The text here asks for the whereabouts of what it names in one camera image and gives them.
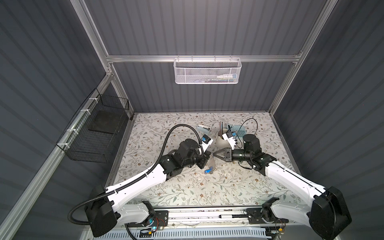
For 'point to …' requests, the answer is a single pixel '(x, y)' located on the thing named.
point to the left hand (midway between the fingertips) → (211, 152)
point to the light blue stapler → (203, 129)
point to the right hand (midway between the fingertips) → (216, 156)
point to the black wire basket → (93, 134)
